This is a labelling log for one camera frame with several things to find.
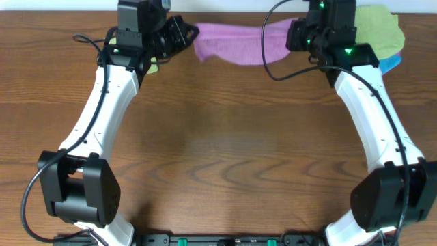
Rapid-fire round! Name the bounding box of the unfolded green cloth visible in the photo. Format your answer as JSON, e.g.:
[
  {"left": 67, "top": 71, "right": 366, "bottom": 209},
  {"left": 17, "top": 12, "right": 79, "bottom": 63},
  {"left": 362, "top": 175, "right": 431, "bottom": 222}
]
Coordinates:
[{"left": 354, "top": 5, "right": 405, "bottom": 59}]

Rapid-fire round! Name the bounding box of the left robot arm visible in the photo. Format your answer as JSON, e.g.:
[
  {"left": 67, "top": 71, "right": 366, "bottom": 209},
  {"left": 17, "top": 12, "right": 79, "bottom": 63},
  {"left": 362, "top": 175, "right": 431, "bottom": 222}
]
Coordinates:
[{"left": 36, "top": 16, "right": 200, "bottom": 245}]

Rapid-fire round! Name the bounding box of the blue cloth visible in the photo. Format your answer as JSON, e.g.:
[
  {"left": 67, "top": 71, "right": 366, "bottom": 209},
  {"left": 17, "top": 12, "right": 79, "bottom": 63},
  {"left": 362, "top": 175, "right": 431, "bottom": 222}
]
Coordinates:
[{"left": 379, "top": 55, "right": 402, "bottom": 75}]

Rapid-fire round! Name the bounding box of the purple microfibre cloth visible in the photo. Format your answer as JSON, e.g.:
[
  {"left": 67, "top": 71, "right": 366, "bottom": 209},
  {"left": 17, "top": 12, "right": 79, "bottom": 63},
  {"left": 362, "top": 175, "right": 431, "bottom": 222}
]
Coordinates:
[{"left": 194, "top": 18, "right": 293, "bottom": 66}]

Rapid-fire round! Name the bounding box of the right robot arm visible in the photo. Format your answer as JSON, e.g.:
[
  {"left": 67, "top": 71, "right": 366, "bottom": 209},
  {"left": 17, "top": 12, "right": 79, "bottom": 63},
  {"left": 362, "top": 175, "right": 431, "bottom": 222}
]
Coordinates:
[{"left": 286, "top": 3, "right": 436, "bottom": 245}]

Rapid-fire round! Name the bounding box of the folded light green cloth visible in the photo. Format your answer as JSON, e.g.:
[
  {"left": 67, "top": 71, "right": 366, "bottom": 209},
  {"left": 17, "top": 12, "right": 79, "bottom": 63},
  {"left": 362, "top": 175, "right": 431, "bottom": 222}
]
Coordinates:
[{"left": 109, "top": 38, "right": 158, "bottom": 74}]

